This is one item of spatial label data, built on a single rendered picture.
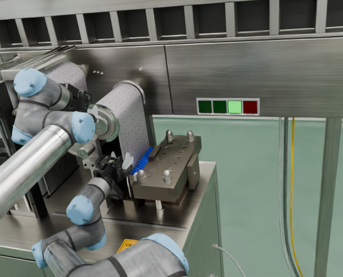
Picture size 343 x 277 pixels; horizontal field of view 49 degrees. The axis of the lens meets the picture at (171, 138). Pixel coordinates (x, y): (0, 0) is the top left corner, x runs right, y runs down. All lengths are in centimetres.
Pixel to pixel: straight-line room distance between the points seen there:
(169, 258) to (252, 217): 198
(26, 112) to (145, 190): 54
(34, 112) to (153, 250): 45
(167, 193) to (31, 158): 62
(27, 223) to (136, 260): 80
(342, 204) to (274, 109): 161
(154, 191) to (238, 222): 148
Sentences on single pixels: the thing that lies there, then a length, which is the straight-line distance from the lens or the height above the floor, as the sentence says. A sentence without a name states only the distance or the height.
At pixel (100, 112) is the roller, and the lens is 130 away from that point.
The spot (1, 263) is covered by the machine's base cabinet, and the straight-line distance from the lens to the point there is 163.
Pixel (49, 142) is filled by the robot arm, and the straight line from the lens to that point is 86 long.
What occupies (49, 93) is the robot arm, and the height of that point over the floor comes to 146.
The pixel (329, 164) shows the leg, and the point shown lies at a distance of 178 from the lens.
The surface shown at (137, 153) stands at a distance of 147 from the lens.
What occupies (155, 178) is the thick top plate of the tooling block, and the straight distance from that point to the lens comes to 136.
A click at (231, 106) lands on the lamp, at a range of 150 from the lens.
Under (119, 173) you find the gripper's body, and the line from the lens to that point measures 127.
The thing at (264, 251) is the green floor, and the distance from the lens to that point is 254.
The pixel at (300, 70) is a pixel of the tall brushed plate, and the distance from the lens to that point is 143.
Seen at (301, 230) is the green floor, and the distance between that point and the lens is 271.
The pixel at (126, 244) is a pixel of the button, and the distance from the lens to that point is 128.
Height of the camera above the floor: 176
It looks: 27 degrees down
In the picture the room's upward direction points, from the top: 7 degrees counter-clockwise
